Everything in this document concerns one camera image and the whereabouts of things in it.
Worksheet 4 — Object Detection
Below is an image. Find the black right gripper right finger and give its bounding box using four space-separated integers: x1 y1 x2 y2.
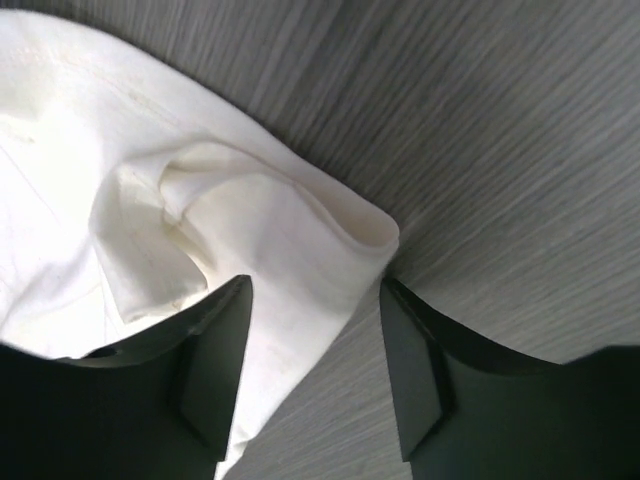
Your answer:
379 278 639 479

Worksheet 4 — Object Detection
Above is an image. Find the cream white t shirt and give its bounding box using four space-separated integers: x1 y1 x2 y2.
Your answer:
1 9 399 478

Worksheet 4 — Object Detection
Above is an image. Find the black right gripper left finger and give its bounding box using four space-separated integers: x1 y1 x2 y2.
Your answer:
1 275 253 479

